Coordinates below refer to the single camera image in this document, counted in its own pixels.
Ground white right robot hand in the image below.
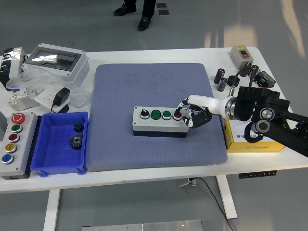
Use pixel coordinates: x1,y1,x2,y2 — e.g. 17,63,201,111
175,94,228,128

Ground grey four-button control box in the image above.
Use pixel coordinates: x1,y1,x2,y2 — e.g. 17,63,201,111
132,106,190,138

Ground grey five-button control box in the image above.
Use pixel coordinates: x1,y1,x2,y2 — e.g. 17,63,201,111
0,112,39,180

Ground black cylindrical capacitor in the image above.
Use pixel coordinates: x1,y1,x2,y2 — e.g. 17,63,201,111
216,77,228,92
214,68,226,85
239,62,253,77
247,64,260,79

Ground black hex nut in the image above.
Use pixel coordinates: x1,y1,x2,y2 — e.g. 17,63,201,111
227,75,240,88

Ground black module with green terminal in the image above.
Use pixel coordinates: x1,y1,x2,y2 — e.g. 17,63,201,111
255,70,277,89

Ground yellow and white carton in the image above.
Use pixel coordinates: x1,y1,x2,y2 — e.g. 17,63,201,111
221,117,287,154

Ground blue-grey mat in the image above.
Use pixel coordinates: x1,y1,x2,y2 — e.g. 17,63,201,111
85,63,229,173

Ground grey box under table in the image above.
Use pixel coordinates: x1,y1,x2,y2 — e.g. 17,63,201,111
177,178,197,188

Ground black table control panel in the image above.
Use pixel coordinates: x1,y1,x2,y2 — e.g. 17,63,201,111
239,170,277,179

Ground white table leg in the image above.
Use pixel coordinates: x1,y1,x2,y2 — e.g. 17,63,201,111
43,189,61,231
216,175,238,219

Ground person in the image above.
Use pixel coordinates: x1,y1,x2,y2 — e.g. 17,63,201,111
113,0,157,31

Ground clear plastic bag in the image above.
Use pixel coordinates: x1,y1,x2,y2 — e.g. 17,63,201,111
6,64,64,95
71,85,94,109

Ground grey clear-lid distribution box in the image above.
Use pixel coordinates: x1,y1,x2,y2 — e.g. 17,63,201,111
21,43,90,90

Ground large black gear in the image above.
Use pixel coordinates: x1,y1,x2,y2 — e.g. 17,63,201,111
69,134,84,151

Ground silver metal plate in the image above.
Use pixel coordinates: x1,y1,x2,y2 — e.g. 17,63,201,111
81,219,203,231

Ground black power adapter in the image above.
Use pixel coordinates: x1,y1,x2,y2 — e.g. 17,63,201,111
50,87,71,114

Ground blue plastic bin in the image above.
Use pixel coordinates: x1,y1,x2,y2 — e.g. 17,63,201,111
30,111,89,178

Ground white circuit breaker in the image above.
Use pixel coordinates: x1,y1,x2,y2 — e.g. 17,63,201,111
7,87,31,105

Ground black and white wrapped device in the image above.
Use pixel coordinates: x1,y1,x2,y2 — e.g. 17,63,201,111
0,47,27,91

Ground grey two-button switch box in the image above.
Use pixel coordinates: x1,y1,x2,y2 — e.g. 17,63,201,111
230,45,256,70

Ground black cable under table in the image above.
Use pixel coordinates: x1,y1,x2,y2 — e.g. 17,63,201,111
191,177,235,231

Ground white wall socket panel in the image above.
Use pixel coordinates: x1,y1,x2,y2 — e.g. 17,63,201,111
34,88,61,108

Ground grey metal bracket plate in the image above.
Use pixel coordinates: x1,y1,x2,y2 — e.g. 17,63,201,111
18,90,40,113

